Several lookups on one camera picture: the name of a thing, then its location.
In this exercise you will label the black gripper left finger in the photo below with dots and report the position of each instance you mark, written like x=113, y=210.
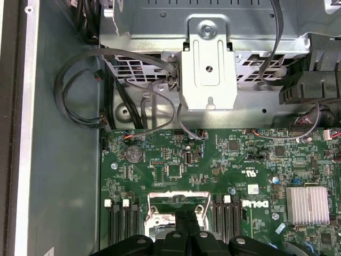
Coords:
x=181, y=240

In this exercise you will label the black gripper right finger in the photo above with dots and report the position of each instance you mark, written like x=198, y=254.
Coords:
x=202, y=245

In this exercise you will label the metal socket cover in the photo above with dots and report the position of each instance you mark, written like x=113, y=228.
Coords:
x=162, y=195

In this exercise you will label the black RAM slot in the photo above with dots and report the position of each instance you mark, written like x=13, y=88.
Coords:
x=136, y=221
x=126, y=221
x=216, y=218
x=116, y=221
x=236, y=218
x=226, y=221
x=109, y=221

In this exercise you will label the CPU socket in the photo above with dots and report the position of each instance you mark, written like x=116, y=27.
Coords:
x=152, y=214

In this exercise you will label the black square chip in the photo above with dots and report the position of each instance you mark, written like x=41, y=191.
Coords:
x=174, y=171

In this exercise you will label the green motherboard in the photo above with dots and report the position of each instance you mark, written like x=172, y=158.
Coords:
x=226, y=170

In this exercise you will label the internal USB port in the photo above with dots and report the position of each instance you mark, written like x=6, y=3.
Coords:
x=187, y=158

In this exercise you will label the coin battery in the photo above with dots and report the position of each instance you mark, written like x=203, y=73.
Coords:
x=133, y=154

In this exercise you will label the silver finned heatsink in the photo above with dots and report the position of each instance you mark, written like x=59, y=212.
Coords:
x=306, y=205

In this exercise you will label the black PC case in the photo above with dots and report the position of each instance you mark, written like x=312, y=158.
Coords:
x=66, y=186

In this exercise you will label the black fan shroud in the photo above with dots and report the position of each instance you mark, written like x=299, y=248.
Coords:
x=319, y=88

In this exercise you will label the perforated metal drive cage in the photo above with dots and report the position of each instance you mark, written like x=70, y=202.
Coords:
x=149, y=26

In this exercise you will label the silver metal bracket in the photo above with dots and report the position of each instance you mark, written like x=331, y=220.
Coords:
x=207, y=66

